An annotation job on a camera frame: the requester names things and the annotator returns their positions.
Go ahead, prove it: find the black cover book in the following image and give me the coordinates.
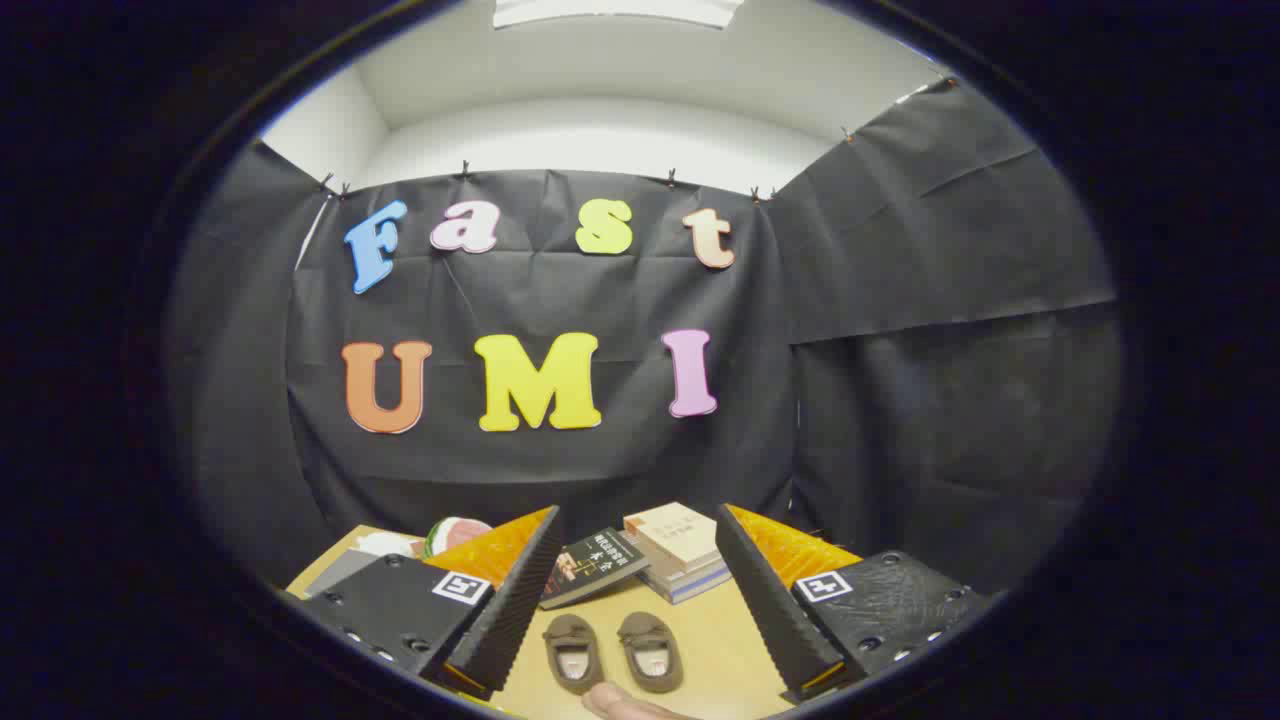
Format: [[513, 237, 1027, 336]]
[[540, 527, 651, 611]]

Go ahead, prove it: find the black backdrop cloth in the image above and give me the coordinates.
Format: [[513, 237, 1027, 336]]
[[165, 78, 1126, 601]]

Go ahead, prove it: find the watermelon slice plush toy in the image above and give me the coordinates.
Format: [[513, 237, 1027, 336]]
[[424, 516, 493, 559]]

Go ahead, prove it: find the blue cover book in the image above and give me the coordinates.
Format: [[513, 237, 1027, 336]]
[[645, 560, 734, 606]]

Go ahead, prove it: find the brown fuzzy shoe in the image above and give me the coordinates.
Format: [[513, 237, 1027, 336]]
[[617, 611, 685, 694], [543, 614, 605, 696]]

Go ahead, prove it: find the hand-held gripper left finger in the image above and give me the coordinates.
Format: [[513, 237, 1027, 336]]
[[300, 505, 563, 699]]

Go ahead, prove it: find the beige fabric storage box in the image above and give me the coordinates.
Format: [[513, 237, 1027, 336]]
[[303, 548, 386, 601]]

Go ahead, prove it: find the white plush toy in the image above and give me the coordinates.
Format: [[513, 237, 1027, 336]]
[[352, 531, 426, 559]]

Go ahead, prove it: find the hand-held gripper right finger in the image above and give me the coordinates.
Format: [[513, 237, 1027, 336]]
[[714, 502, 993, 704]]

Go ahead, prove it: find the white ceiling light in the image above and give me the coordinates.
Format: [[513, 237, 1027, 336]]
[[493, 0, 746, 29]]

